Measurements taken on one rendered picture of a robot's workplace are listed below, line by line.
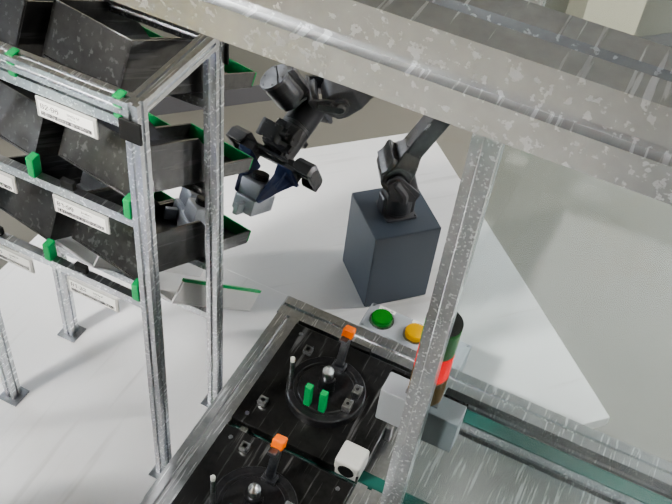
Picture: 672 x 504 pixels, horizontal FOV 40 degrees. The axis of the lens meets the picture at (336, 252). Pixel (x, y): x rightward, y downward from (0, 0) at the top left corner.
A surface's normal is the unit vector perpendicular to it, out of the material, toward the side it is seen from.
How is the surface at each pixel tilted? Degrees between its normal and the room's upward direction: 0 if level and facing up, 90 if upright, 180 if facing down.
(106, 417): 0
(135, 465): 0
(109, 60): 65
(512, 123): 90
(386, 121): 0
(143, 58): 90
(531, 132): 90
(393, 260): 90
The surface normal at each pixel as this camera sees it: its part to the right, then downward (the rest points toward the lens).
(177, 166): 0.80, 0.47
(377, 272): 0.32, 0.70
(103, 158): -0.49, 0.20
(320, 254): 0.09, -0.69
